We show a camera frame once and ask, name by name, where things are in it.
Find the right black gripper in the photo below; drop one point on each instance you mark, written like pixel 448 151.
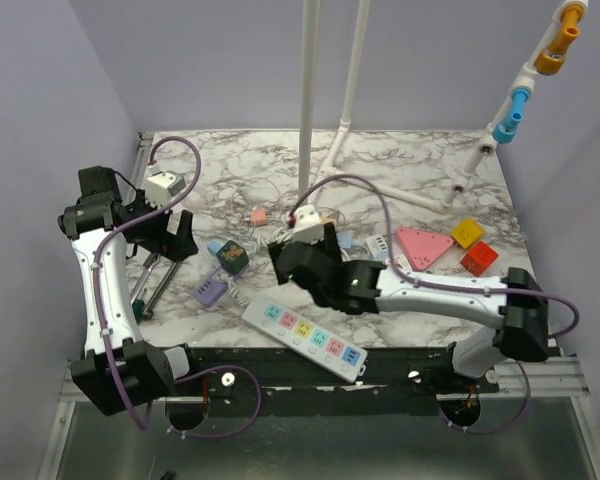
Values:
pixel 330 243

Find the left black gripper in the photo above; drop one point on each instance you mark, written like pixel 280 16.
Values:
pixel 166 242

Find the light blue charger plug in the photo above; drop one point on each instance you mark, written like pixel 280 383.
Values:
pixel 214 247

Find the dark green cube socket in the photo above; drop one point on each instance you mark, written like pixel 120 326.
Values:
pixel 232 257

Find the purple USB power strip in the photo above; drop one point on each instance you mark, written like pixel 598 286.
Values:
pixel 218 284

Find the white multicolour power strip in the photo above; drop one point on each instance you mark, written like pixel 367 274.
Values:
pixel 315 343

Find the pink charger plug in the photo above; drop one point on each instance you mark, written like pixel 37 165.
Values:
pixel 258 217

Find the pink triangular power strip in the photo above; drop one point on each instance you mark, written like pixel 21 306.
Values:
pixel 422 248

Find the yellow cube socket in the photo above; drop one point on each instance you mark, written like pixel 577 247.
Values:
pixel 468 232

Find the red cube socket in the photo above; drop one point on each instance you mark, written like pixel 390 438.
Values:
pixel 479 258

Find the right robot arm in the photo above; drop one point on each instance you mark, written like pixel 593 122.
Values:
pixel 511 310

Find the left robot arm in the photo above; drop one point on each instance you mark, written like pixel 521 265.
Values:
pixel 119 367

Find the white USB charger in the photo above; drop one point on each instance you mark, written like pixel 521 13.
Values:
pixel 377 247

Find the white cartoon cube adapter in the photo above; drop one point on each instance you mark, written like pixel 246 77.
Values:
pixel 401 261

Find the blue pipe fitting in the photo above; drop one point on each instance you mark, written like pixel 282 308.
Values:
pixel 506 129

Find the orange pipe fitting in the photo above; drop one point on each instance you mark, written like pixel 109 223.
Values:
pixel 553 56

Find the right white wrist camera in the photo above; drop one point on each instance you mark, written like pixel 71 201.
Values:
pixel 307 225

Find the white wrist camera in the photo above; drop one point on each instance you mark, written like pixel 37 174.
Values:
pixel 307 225
pixel 163 187

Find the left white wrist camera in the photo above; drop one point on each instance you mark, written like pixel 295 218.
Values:
pixel 163 187

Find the green handled screwdriver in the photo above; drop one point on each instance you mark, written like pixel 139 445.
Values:
pixel 137 309

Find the black metal base rail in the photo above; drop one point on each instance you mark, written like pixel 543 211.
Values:
pixel 279 382

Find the white PVC pipe frame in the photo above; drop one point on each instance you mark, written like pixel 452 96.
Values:
pixel 486 145

